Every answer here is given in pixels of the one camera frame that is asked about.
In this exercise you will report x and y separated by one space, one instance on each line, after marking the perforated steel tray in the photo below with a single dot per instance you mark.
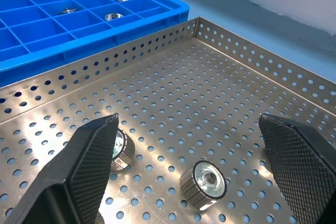
183 90

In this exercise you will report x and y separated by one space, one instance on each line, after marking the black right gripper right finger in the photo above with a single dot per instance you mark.
302 171

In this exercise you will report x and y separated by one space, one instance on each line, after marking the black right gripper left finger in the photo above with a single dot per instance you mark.
78 176

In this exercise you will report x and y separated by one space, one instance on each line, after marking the blue compartment tray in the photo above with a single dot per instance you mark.
39 26

